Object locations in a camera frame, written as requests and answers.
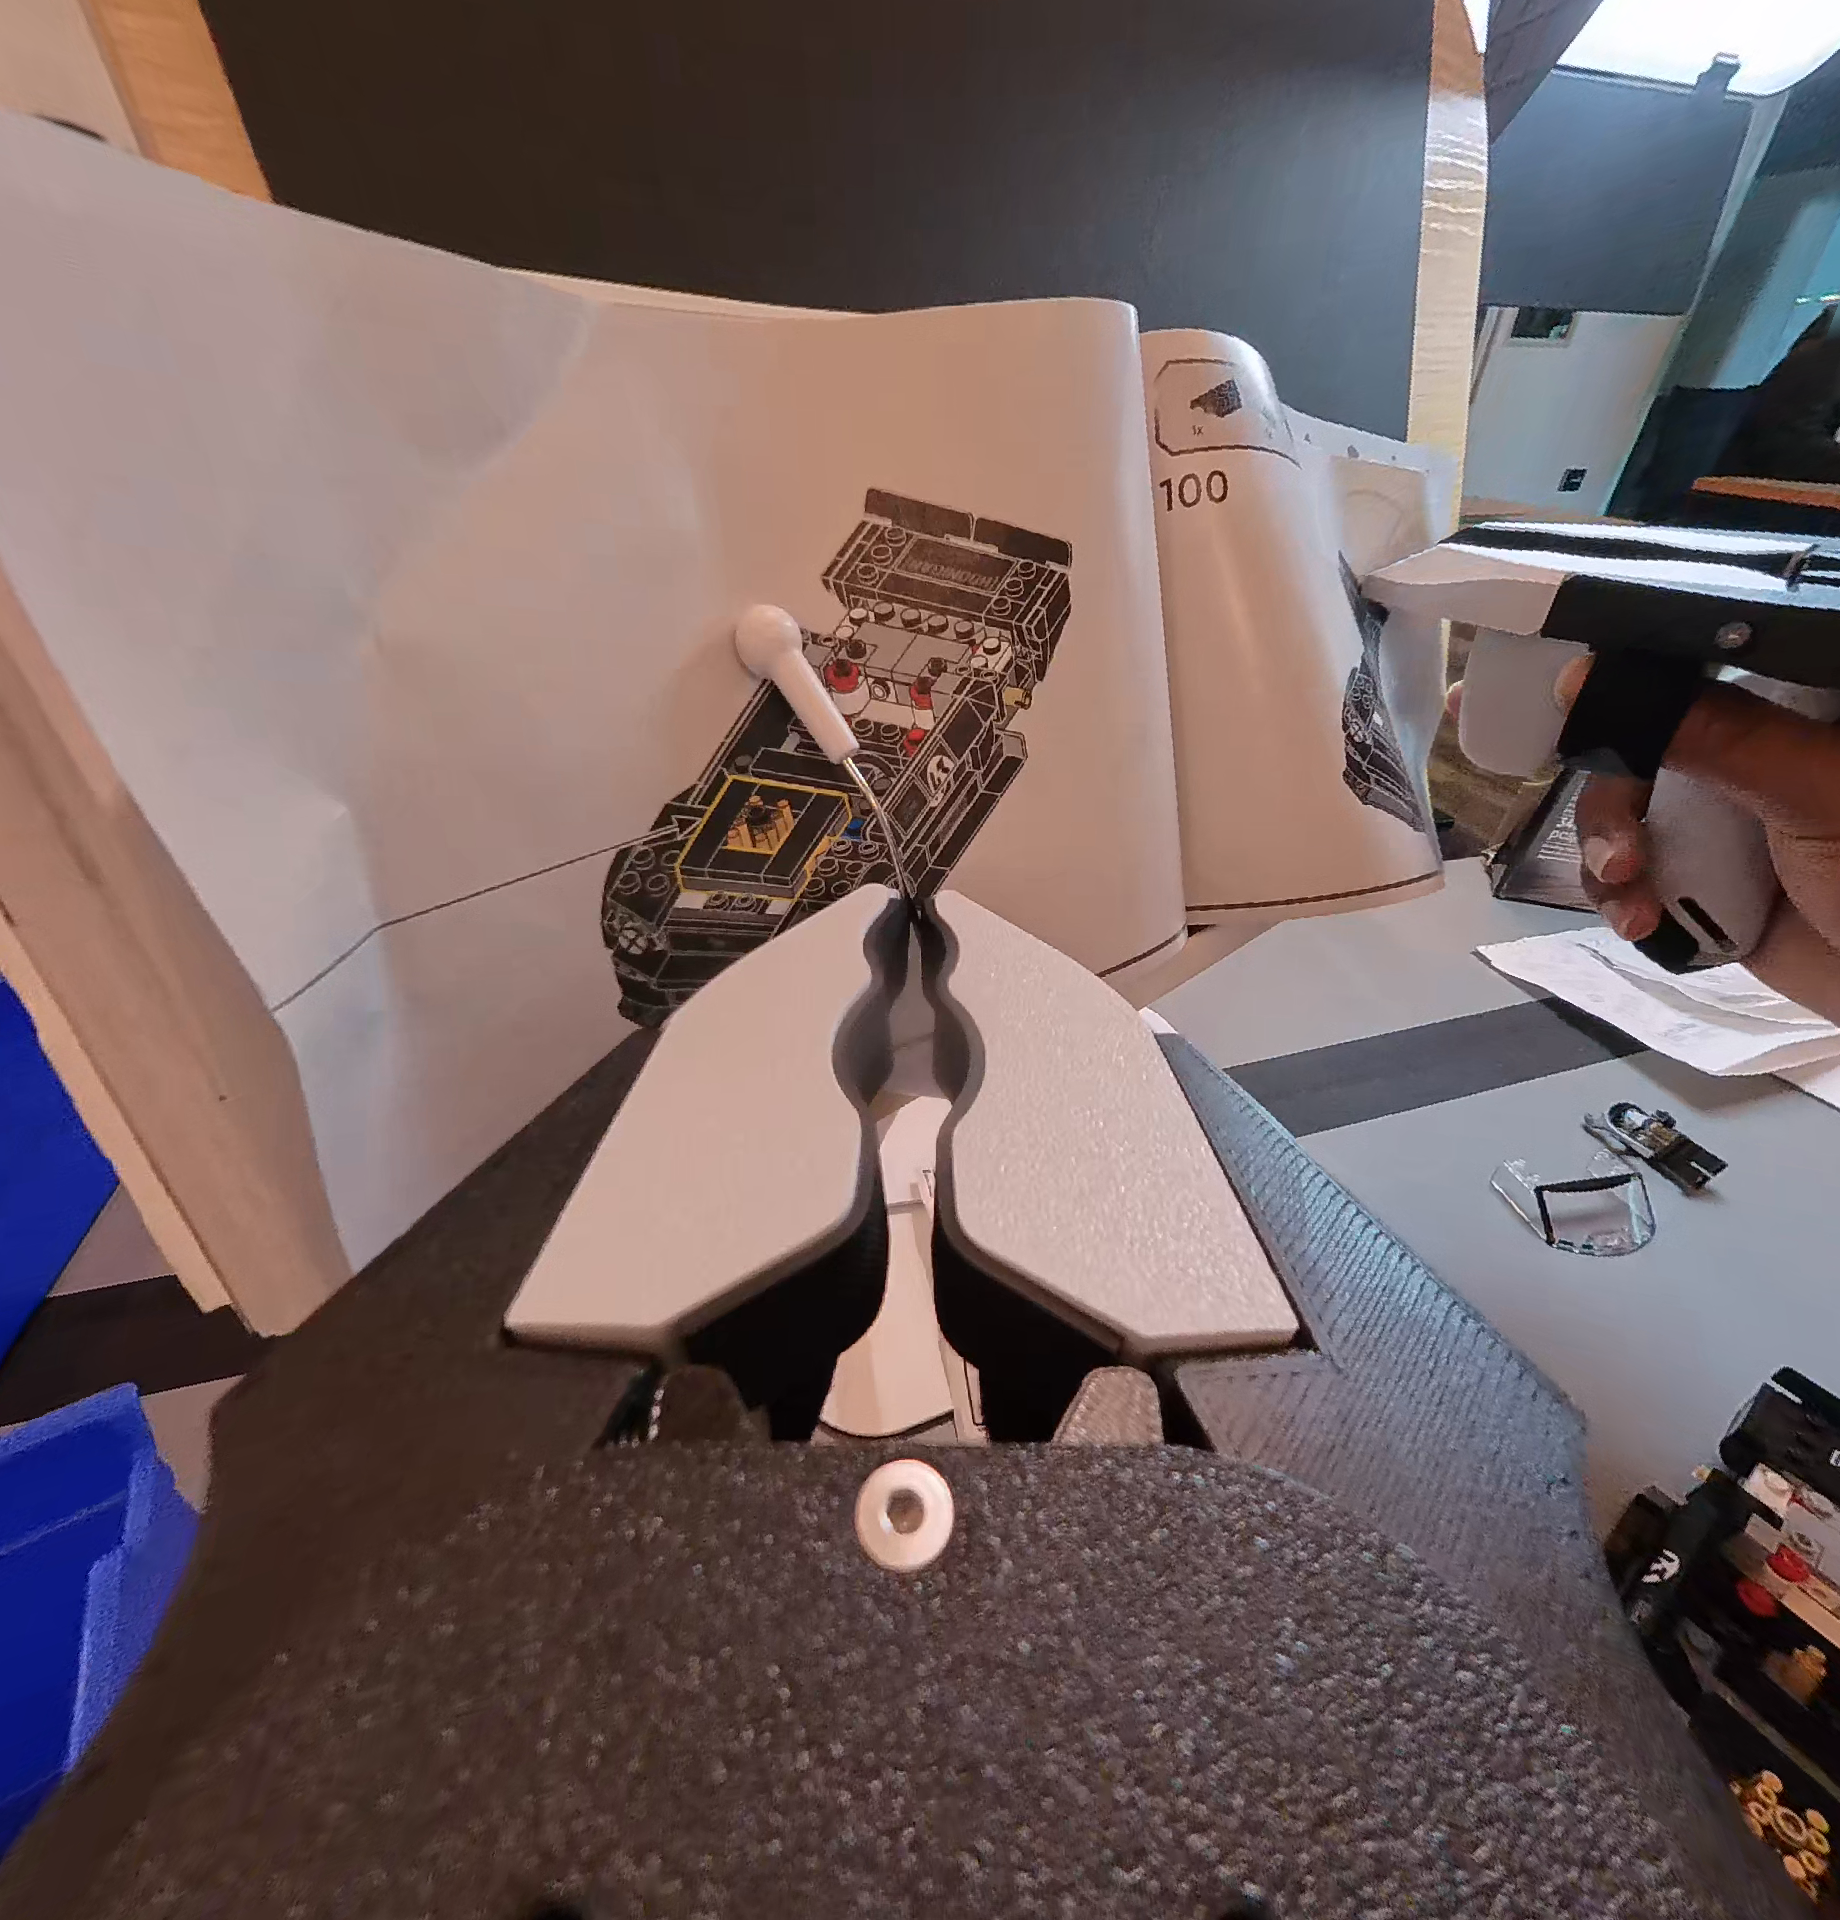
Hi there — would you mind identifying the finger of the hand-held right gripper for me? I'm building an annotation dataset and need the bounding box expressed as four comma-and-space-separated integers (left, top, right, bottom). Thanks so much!
1439, 512, 1840, 580
1361, 542, 1595, 639

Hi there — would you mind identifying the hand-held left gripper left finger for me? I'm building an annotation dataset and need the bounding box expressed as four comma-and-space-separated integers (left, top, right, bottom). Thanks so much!
515, 890, 917, 1411

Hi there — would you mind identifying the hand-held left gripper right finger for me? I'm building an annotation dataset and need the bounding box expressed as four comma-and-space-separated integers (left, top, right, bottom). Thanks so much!
906, 883, 1295, 1411

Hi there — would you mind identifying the lego instruction booklet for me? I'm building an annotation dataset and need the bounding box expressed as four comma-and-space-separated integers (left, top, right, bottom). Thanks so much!
0, 95, 1462, 1271

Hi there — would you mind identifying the lego car model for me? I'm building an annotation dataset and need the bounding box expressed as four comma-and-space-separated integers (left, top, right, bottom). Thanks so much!
1606, 1370, 1840, 1920

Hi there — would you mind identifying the clear lego windshield piece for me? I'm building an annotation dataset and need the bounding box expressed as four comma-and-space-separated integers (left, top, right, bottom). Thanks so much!
1494, 1156, 1666, 1254

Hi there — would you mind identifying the small black lego assembly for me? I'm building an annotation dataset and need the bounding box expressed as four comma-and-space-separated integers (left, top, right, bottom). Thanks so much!
1584, 1102, 1730, 1201

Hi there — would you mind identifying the crumpled white paper bag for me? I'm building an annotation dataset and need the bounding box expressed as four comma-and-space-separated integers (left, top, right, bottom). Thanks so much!
1473, 917, 1840, 1114

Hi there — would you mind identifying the wooden stand board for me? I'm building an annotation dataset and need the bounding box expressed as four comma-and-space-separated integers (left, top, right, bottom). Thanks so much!
0, 0, 1501, 1341

